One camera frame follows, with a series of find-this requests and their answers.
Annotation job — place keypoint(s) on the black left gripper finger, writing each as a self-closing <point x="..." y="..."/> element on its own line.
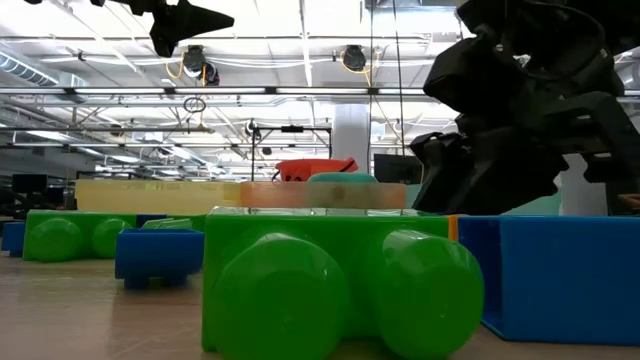
<point x="137" y="5"/>
<point x="185" y="25"/>

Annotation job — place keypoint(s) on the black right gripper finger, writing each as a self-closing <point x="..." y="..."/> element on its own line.
<point x="485" y="170"/>
<point x="515" y="75"/>

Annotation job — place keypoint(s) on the orange toy brick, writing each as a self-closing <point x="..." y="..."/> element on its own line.
<point x="453" y="227"/>

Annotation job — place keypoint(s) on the blue toy brick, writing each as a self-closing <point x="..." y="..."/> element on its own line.
<point x="560" y="280"/>
<point x="157" y="252"/>
<point x="12" y="239"/>

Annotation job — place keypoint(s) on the teal foam die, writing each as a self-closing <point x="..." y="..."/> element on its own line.
<point x="342" y="177"/>

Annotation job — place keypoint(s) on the green toy brick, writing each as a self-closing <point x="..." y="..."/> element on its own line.
<point x="55" y="240"/>
<point x="300" y="300"/>
<point x="185" y="221"/>

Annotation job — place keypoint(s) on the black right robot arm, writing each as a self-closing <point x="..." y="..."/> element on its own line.
<point x="550" y="10"/>

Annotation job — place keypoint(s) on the teal translucent plastic bin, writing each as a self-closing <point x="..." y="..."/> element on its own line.
<point x="535" y="206"/>

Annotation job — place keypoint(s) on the long ceiling light bar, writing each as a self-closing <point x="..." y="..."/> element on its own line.
<point x="220" y="91"/>

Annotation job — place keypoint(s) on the black monitor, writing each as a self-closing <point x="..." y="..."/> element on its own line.
<point x="397" y="168"/>

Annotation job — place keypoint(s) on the white building column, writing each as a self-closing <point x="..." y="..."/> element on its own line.
<point x="351" y="135"/>

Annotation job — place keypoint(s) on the orange pumpkin face bucket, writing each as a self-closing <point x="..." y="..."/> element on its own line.
<point x="310" y="169"/>

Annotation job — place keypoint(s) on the yellow translucent plastic bin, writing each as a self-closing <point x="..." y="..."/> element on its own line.
<point x="150" y="197"/>

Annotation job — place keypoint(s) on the small dark monitor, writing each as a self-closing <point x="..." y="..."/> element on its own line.
<point x="30" y="183"/>

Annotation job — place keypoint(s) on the silver ventilation duct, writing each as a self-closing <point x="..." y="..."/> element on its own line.
<point x="25" y="70"/>

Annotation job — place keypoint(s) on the black metal frame stand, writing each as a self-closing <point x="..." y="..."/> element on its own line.
<point x="292" y="129"/>

